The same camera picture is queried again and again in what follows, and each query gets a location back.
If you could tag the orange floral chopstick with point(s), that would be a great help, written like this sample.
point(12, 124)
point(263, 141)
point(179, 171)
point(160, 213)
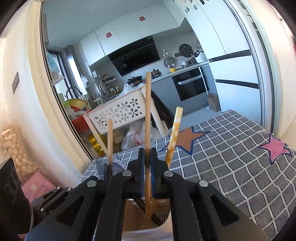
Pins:
point(174, 135)

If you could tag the grey wall switch panel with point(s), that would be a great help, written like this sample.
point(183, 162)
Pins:
point(15, 82)

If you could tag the black round baking pan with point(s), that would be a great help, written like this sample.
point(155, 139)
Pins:
point(186, 50)

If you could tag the black range hood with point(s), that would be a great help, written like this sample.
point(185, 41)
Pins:
point(134, 55)

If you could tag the white upper cabinets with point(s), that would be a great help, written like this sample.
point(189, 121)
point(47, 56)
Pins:
point(130, 28)

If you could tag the yellow basin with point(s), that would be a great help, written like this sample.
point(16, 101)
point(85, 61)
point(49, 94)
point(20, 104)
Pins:
point(76, 104)

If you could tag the white flower-cutout cart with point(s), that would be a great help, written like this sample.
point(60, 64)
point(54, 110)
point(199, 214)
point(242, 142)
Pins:
point(122, 110)

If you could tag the gold foil package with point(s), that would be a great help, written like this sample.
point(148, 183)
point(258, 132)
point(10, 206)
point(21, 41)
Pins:
point(95, 144)

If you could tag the black cooking pot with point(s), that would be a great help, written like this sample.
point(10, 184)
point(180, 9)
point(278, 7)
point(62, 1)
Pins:
point(135, 81)

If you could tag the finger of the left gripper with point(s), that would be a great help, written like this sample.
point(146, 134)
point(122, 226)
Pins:
point(47, 203)

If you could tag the bag of puffed snacks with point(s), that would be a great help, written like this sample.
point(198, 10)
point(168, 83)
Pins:
point(13, 146)

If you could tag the pink plastic stools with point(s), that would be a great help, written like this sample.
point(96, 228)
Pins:
point(36, 186)

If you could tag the cardboard box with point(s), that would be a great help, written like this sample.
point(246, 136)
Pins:
point(213, 102)

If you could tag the plain bamboo chopstick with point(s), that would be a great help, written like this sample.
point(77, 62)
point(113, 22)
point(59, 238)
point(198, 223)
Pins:
point(110, 146)

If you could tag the white refrigerator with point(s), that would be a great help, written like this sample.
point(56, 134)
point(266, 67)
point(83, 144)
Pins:
point(228, 52)

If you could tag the black built-in oven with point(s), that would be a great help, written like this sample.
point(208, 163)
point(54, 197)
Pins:
point(190, 83)

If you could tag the plain wooden chopstick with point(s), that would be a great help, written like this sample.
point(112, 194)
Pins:
point(147, 150)

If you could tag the red plastic basket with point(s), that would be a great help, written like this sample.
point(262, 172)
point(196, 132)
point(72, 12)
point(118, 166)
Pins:
point(80, 125)

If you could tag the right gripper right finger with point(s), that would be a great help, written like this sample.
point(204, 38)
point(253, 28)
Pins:
point(198, 210)

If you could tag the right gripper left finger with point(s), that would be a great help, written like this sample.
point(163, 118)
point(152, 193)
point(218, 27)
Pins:
point(94, 210)

